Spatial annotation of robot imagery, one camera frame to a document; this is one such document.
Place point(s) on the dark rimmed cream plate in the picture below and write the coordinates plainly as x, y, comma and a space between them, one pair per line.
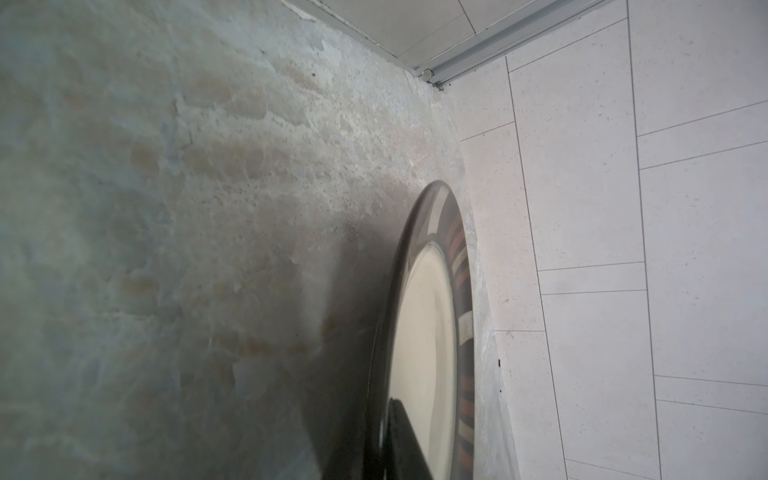
423, 352

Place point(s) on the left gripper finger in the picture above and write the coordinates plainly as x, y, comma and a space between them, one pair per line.
402, 456

